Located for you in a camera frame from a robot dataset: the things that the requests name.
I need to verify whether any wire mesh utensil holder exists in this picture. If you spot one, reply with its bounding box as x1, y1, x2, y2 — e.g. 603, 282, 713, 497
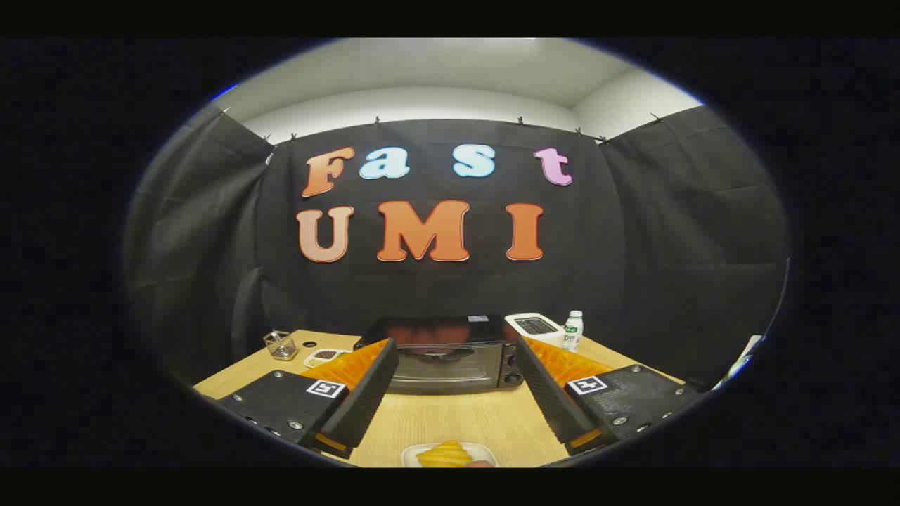
264, 330, 299, 361

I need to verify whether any white divided snack dish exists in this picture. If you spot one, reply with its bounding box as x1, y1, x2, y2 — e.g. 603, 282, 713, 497
304, 348, 352, 369

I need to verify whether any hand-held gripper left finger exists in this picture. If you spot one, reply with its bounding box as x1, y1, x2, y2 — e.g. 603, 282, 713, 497
200, 337, 400, 461

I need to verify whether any black toaster oven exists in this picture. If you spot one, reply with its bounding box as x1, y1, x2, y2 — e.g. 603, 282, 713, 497
354, 314, 527, 394

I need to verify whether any white rectangular plate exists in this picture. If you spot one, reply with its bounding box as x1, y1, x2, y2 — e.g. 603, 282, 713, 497
401, 443, 499, 469

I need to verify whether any white bottle with green label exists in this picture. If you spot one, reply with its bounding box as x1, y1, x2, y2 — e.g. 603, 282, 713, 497
561, 310, 584, 352

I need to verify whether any white bread toaster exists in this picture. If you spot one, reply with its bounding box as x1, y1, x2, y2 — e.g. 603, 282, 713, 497
504, 313, 565, 349

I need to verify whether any golden croissant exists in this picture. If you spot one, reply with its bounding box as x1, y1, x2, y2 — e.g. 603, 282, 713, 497
416, 440, 474, 468

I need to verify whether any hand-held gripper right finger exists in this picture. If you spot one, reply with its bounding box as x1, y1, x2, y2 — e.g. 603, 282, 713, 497
515, 336, 706, 458

